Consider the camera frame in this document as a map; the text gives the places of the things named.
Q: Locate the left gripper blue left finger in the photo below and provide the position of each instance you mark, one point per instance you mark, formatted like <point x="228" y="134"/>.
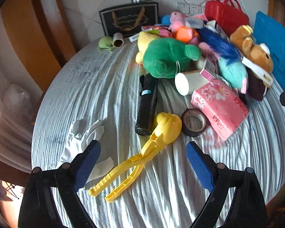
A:
<point x="38" y="208"/>

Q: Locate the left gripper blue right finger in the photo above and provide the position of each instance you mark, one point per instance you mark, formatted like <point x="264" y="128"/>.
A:
<point x="247" y="207"/>

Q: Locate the pink pig plush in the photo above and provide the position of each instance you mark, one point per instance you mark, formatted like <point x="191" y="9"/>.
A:
<point x="177" y="20"/>

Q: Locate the small green frog toy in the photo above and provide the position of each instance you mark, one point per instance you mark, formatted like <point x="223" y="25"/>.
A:
<point x="106" y="44"/>

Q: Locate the white paper cup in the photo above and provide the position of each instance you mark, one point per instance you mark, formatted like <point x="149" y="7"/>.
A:
<point x="187" y="82"/>

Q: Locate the blue plastic storage crate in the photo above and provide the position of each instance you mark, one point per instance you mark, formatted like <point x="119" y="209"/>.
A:
<point x="269" y="31"/>

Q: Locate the red bear suitcase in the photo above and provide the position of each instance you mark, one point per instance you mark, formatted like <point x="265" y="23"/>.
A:
<point x="227" y="13"/>

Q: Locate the yellow duck plush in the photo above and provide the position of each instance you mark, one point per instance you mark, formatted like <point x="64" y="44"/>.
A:
<point x="144" y="39"/>

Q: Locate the white cotton glove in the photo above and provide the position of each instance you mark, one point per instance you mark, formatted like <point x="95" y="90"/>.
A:
<point x="77" y="142"/>

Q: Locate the cardboard tube roll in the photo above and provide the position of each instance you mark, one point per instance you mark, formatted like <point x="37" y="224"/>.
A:
<point x="118" y="40"/>

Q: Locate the dark green plush toy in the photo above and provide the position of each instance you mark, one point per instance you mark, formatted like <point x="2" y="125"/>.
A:
<point x="165" y="57"/>

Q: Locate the black gift box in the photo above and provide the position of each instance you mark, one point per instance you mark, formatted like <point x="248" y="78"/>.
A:
<point x="128" y="19"/>

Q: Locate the dark maroon cloth pouch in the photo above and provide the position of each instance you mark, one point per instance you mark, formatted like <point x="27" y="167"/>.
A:
<point x="256" y="89"/>

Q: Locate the pink white carton box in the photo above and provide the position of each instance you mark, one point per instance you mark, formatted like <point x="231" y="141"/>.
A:
<point x="208" y="70"/>

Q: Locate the black garbage bag roll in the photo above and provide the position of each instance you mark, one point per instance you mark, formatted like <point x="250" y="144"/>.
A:
<point x="147" y="105"/>

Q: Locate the teal plush with blue hair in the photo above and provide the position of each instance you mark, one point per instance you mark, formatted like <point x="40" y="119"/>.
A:
<point x="229" y="63"/>

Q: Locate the yellow snowball clamp toy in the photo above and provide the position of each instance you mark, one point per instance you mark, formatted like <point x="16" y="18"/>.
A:
<point x="167" y="130"/>

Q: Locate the pink tissue pack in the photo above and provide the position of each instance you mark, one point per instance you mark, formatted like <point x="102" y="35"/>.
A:
<point x="222" y="107"/>

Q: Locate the black tape roll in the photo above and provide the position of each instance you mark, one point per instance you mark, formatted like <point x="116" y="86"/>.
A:
<point x="193" y="122"/>

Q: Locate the brown bear plush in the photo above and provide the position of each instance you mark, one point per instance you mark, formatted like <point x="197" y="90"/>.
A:
<point x="256" y="56"/>

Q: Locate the white wall socket panel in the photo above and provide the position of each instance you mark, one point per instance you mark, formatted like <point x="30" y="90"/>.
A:
<point x="188" y="8"/>

